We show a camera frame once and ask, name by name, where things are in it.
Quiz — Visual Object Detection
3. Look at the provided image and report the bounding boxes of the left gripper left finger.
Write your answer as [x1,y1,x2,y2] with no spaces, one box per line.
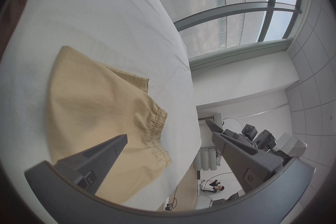
[55,134,128,195]

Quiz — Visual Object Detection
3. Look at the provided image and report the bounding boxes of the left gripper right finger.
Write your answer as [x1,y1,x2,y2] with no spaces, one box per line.
[211,131,284,195]

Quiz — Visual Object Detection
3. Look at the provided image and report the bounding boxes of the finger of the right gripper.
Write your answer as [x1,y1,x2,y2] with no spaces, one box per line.
[205,118,253,144]

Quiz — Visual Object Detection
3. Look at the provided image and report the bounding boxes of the person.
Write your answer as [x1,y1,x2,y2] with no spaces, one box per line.
[201,178,225,194]

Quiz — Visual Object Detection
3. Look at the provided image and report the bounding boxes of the beige shorts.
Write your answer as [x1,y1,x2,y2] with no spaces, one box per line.
[46,46,172,204]

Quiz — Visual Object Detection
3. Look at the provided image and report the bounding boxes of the window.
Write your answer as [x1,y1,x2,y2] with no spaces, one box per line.
[126,0,313,72]

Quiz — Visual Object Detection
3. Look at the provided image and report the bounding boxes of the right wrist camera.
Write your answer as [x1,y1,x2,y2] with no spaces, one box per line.
[241,124,260,141]

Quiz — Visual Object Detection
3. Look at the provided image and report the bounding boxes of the black cable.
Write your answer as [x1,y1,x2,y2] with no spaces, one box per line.
[164,185,179,212]

